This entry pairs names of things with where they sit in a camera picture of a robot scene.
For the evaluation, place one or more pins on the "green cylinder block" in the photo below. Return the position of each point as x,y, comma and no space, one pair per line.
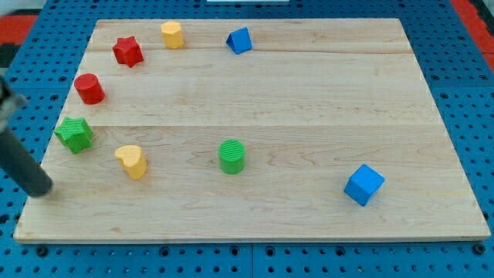
231,155

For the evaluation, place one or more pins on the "green star block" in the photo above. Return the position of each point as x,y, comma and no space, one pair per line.
75,134

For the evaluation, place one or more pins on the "wooden board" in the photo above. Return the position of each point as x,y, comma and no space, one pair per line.
311,101

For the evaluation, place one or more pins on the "red cylinder block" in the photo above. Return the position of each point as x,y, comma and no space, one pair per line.
88,87

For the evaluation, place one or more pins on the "blue cube block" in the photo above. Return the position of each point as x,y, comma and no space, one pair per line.
363,184

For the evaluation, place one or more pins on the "yellow hexagon block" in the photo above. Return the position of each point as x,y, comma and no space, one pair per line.
172,35

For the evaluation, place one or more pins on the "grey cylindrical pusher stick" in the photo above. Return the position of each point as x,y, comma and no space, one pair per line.
16,161

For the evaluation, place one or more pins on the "yellow heart block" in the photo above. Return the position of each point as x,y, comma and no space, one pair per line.
132,160

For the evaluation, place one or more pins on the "blue triangle block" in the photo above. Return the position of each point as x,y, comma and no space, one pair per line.
239,41

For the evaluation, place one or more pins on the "red star block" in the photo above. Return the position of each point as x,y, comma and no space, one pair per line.
128,52

